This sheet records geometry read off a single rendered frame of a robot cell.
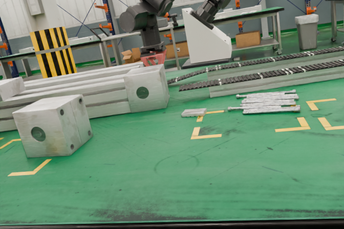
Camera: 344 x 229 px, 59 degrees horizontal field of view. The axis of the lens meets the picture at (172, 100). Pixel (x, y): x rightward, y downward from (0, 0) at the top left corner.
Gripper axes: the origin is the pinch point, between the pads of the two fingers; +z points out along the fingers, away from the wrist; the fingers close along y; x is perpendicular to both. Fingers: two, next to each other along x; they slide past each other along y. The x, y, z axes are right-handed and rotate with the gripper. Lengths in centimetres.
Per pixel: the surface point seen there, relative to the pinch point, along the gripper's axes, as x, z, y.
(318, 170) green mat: 28, 5, 60
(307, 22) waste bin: 188, 38, -447
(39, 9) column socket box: -176, -52, -278
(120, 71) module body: -10.4, -3.1, 5.2
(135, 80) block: -1.6, -3.3, 24.1
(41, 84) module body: -36.6, -3.4, 5.4
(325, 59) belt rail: 50, 4, 2
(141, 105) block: -1.5, 3.0, 24.1
